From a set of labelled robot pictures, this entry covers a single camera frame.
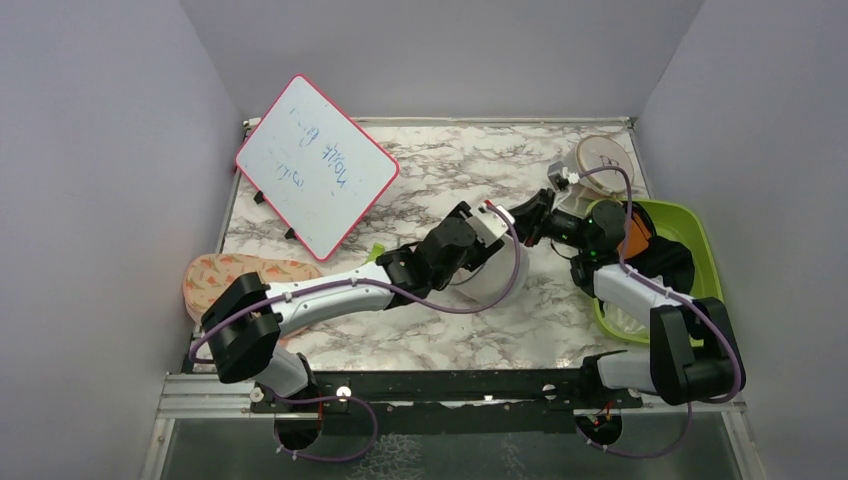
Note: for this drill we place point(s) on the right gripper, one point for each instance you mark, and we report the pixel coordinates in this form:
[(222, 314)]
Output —
[(535, 212)]

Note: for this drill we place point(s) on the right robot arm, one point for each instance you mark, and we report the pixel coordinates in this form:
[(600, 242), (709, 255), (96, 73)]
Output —
[(692, 355)]

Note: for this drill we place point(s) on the pink framed whiteboard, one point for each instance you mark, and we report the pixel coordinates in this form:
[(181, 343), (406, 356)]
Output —
[(315, 166)]

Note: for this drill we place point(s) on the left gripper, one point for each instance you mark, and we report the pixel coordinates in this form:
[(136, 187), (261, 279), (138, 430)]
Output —
[(479, 251)]

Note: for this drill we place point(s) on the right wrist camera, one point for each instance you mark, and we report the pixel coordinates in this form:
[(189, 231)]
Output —
[(561, 178)]

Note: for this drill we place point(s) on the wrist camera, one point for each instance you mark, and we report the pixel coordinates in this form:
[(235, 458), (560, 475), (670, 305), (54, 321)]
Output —
[(561, 178), (490, 222)]

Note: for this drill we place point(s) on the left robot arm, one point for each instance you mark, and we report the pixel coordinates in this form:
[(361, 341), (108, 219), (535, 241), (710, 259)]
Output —
[(243, 327)]

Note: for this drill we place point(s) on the black cloth in basin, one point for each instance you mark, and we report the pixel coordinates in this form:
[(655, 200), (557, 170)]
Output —
[(668, 259)]

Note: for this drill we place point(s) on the embroidery hoop with cloth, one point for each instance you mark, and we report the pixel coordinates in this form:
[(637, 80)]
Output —
[(593, 152)]

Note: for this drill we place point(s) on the clear plastic bag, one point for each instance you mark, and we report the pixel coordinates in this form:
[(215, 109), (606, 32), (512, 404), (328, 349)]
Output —
[(622, 324)]

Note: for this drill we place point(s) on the floral ironing pad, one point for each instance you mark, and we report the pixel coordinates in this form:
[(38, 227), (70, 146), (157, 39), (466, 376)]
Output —
[(209, 275)]

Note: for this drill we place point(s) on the white mesh laundry bag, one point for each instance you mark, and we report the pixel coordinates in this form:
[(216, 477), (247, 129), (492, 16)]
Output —
[(487, 283)]

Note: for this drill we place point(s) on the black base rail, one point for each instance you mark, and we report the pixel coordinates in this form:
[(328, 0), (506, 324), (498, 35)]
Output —
[(349, 403)]

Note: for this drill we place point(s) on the green plastic basin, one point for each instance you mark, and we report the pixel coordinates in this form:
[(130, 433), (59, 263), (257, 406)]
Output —
[(677, 222)]

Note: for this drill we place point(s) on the orange cloth in basin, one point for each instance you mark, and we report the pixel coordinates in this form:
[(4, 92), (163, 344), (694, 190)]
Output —
[(640, 234)]

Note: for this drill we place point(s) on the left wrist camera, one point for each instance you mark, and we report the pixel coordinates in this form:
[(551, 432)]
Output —
[(490, 222)]

